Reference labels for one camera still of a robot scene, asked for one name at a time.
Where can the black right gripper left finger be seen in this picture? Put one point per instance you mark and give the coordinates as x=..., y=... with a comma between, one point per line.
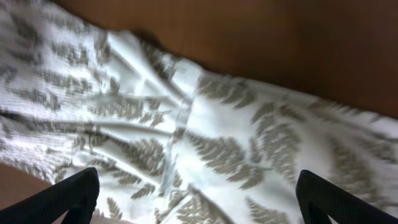
x=74, y=197

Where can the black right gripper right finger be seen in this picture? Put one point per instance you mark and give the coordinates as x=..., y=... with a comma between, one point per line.
x=320, y=202

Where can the white fern print garment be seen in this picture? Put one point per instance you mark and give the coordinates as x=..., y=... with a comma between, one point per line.
x=172, y=142

